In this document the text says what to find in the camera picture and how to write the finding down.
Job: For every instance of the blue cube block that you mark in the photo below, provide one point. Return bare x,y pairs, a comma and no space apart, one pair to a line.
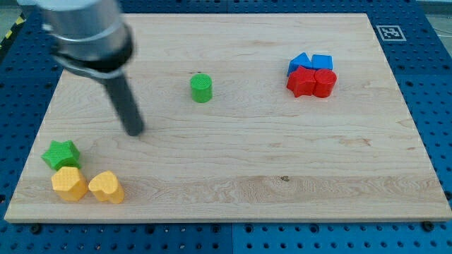
320,61

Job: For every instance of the red cylinder block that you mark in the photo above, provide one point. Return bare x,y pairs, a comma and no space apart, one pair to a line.
325,82

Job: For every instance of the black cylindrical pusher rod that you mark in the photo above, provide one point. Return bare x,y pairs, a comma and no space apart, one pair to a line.
123,101

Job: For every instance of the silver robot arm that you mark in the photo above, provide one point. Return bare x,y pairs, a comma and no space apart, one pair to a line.
91,39

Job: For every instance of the blue triangle block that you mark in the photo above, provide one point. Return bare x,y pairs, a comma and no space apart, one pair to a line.
300,60

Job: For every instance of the yellow pentagon block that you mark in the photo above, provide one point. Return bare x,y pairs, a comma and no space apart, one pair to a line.
69,184

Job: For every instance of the red star block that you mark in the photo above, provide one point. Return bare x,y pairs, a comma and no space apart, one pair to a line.
302,82

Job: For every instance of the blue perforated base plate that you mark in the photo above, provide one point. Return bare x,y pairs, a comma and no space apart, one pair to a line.
421,65

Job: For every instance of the wooden board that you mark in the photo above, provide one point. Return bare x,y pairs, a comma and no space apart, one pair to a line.
254,152

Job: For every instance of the green cylinder block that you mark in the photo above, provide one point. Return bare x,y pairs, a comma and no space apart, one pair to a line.
201,88

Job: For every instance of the white fiducial marker tag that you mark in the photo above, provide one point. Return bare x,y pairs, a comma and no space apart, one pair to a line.
391,33

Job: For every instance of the yellow heart block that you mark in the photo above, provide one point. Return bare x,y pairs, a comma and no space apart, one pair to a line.
107,188

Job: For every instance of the green star block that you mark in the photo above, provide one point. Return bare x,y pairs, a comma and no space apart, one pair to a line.
61,154

